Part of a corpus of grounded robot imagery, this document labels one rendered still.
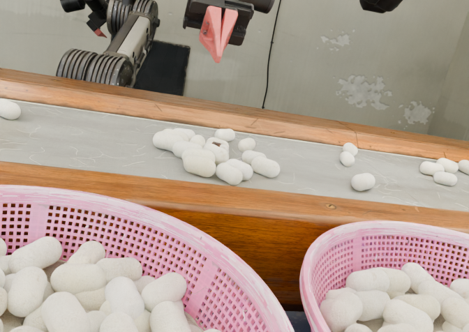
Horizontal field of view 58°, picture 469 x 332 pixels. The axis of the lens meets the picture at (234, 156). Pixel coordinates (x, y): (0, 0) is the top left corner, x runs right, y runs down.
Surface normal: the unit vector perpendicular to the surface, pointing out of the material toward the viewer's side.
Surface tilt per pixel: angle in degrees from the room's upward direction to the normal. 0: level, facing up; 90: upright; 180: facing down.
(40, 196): 75
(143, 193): 0
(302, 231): 90
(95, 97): 45
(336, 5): 90
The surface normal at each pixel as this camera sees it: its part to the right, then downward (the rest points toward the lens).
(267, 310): -0.85, -0.33
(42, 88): 0.27, -0.44
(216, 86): 0.14, 0.31
